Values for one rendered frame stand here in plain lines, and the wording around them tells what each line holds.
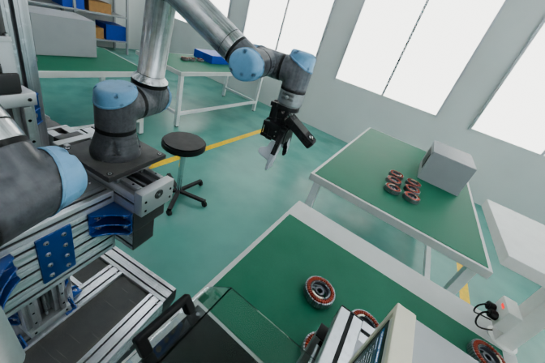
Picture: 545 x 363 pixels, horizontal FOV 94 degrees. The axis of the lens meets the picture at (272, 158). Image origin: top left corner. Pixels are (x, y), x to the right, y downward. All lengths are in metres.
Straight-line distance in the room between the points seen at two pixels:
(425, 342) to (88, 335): 1.37
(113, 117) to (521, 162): 4.82
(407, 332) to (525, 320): 1.05
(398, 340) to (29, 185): 0.40
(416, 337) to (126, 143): 0.86
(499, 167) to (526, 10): 2.04
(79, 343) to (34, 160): 1.22
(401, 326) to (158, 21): 0.90
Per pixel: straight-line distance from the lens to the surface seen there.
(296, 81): 0.74
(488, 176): 4.96
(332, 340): 0.55
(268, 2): 5.67
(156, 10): 0.92
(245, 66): 0.62
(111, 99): 0.88
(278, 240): 1.17
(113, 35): 7.06
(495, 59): 4.70
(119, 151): 0.94
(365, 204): 1.72
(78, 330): 1.56
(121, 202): 0.99
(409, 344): 0.34
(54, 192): 0.37
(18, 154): 0.37
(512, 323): 1.37
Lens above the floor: 1.55
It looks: 27 degrees down
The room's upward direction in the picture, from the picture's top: 17 degrees clockwise
